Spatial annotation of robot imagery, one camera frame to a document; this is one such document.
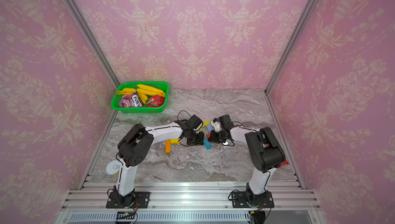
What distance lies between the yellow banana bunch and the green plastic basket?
14mm

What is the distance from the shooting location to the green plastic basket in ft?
3.46

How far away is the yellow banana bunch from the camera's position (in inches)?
43.8
